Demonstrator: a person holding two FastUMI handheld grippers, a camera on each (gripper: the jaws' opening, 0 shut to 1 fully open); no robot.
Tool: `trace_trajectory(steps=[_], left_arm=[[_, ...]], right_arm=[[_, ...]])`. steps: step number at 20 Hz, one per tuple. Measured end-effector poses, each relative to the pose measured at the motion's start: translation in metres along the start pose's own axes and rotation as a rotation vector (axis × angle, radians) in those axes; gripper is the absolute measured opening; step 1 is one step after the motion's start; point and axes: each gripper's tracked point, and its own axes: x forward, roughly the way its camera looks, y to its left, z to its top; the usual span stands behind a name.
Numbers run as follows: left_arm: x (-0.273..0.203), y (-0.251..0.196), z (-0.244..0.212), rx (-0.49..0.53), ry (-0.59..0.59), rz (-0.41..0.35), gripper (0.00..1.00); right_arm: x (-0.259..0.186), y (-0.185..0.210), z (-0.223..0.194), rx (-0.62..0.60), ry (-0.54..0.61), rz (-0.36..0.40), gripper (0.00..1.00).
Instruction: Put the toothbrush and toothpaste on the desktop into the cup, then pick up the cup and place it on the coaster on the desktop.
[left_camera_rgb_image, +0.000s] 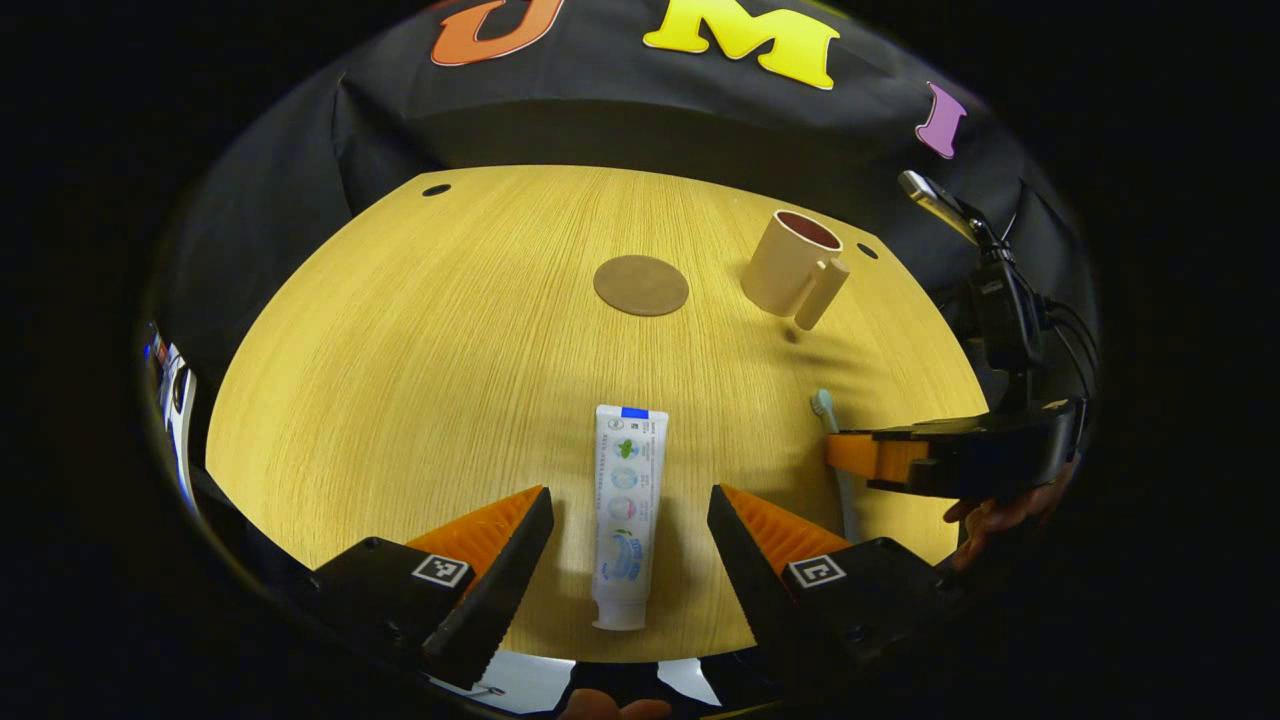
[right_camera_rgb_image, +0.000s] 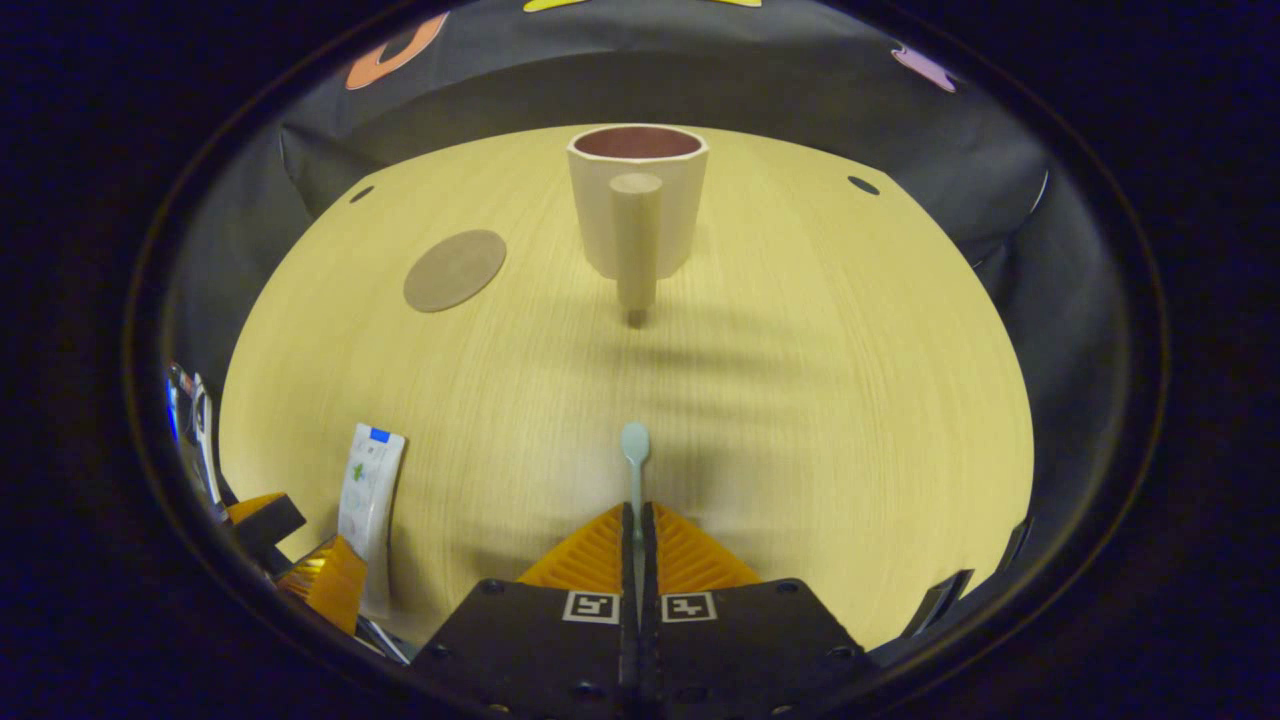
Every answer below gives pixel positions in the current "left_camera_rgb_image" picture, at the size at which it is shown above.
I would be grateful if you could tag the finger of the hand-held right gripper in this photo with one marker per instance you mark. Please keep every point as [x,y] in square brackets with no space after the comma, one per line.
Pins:
[870,455]

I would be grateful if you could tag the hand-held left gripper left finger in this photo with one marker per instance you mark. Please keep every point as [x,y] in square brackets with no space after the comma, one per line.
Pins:
[500,590]

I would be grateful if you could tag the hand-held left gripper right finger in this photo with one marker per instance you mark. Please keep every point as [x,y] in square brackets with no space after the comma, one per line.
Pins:
[750,590]

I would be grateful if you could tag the pale green toothbrush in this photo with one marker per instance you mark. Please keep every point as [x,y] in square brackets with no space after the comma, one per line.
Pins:
[822,405]

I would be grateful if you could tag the white toothpaste tube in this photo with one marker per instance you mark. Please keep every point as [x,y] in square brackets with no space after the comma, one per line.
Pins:
[628,500]

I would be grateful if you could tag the beige cup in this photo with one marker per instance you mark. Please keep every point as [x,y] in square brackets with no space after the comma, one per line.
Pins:
[780,270]

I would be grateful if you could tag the round brown coaster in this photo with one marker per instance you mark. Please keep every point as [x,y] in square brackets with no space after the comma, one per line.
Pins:
[640,285]

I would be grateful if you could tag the white side table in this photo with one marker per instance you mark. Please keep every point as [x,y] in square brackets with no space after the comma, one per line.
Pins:
[186,440]

